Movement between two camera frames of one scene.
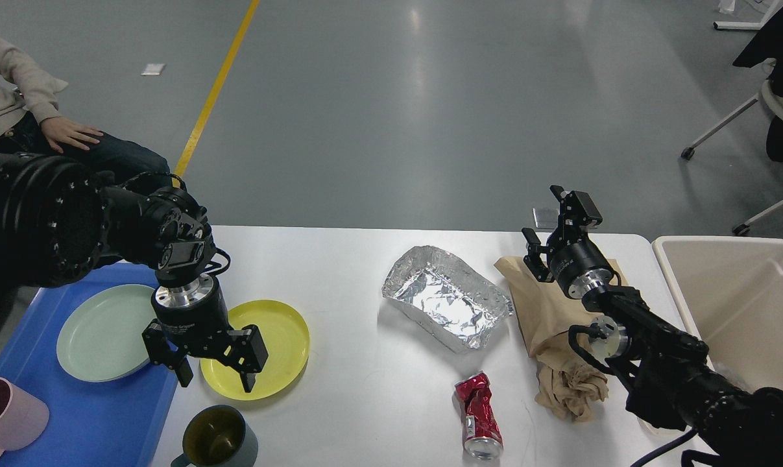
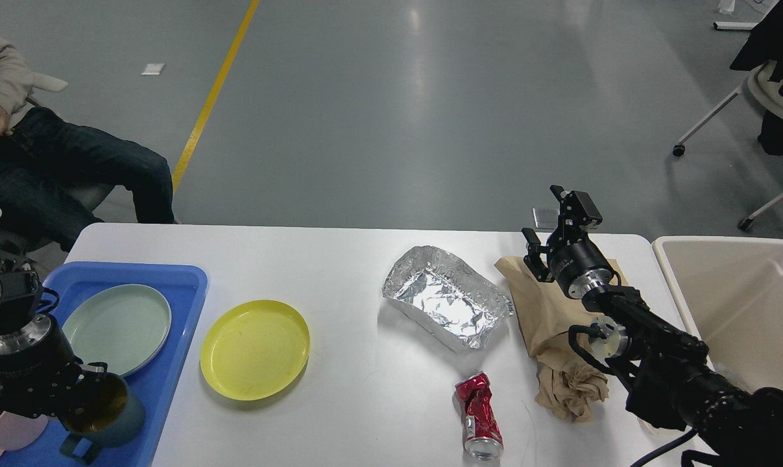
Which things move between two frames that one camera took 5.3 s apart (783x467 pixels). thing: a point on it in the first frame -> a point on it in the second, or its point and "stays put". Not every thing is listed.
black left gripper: x=194 y=320 -> x=32 y=368
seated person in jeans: x=15 y=100 stays put
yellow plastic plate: x=285 y=335 stays put
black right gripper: x=577 y=261 stays put
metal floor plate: x=546 y=218 stays put
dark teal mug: x=218 y=436 -> x=108 y=414
